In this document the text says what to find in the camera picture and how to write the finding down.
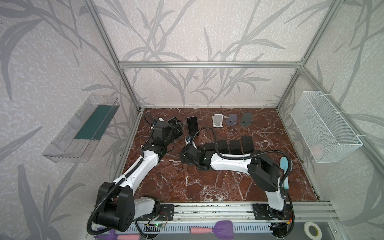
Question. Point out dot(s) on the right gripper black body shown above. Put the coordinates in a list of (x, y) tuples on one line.
[(186, 151)]

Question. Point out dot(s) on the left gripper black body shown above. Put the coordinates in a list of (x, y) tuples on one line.
[(174, 128)]

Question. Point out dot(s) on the black smartphone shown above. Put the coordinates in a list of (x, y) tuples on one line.
[(235, 147), (247, 144), (192, 125)]

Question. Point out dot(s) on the large smartphone silver edge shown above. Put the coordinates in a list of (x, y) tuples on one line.
[(209, 147)]

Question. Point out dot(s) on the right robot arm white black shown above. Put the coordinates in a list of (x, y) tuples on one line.
[(269, 176)]

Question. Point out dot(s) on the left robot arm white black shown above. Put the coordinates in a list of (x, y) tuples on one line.
[(116, 207)]

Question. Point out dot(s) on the white phone stand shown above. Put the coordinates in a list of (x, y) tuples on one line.
[(218, 120)]

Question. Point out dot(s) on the grey round phone stand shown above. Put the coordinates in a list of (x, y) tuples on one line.
[(231, 120)]

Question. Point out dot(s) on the grey front phone stand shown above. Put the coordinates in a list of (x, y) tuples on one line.
[(246, 120)]

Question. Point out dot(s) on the purple pink toy spatula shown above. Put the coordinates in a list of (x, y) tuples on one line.
[(223, 230)]

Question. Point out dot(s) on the purple pink toy fork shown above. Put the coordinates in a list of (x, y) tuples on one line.
[(112, 235)]

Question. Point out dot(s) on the white tape roll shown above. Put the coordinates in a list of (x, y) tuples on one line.
[(313, 231)]

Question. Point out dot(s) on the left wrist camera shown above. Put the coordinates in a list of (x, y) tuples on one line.
[(157, 120)]

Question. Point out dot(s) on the teal brush handle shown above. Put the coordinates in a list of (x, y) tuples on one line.
[(284, 165)]

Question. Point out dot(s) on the clear plastic wall shelf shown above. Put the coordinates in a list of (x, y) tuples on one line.
[(79, 138)]

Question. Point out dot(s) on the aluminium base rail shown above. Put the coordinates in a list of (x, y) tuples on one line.
[(242, 212)]

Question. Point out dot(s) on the white wire mesh basket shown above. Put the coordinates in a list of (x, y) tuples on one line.
[(325, 131)]

